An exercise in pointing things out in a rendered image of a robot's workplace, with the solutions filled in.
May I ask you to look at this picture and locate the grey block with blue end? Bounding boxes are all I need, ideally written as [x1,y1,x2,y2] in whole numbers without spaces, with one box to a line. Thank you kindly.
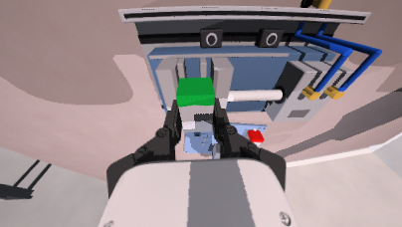
[212,143,220,159]

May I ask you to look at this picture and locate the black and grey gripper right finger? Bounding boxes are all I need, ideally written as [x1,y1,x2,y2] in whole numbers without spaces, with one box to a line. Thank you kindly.
[212,99,287,192]

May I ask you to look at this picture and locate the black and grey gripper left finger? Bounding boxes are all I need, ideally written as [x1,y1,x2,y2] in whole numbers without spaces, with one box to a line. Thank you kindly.
[106,100,182,200]

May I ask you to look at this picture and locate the white block with red end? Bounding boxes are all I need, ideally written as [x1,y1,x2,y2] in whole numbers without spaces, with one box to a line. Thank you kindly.
[244,130,264,146]

